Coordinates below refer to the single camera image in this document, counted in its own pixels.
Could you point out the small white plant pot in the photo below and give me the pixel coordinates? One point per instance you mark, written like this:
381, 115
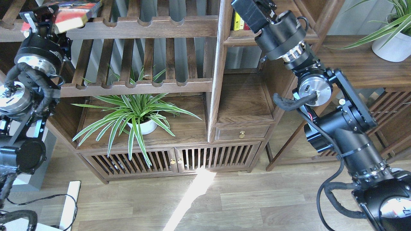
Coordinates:
146, 126

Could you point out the green plant top right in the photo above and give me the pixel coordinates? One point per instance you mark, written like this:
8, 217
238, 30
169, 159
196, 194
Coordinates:
398, 22

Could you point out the small wooden drawer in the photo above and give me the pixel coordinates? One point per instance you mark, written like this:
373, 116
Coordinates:
232, 133

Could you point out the yellow upright book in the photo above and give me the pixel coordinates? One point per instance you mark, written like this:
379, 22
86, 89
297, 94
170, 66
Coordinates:
236, 22

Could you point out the left slatted cabinet door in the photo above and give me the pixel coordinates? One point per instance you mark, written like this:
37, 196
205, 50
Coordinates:
118, 166

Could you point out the right slatted cabinet door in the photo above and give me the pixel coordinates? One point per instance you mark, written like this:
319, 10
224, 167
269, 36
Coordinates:
217, 157

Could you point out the green spider plant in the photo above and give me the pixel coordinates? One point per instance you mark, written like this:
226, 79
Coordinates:
123, 110

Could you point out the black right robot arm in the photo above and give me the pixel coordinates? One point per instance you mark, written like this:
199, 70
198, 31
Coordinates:
364, 187

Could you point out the dark wooden bookshelf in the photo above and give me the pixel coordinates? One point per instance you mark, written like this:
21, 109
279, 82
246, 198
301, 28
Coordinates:
178, 48

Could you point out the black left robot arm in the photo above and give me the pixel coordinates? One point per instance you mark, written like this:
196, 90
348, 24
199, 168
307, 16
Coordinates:
25, 74

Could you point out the red cover thick book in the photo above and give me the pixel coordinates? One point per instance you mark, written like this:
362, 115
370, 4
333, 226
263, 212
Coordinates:
74, 14

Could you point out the dark red upright book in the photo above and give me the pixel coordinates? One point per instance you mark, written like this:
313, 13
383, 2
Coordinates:
246, 27

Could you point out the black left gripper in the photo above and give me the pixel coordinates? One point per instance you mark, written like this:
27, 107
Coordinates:
43, 49

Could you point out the slatted cabinet door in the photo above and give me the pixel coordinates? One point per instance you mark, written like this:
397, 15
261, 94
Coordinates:
118, 166
217, 157

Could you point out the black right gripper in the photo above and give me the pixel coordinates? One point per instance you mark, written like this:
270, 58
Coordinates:
282, 36

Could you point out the grey cabinet at left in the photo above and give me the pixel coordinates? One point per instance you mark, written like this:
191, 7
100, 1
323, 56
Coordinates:
24, 113

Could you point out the large white plant pot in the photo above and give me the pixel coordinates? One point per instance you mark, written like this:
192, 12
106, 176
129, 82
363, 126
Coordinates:
395, 50

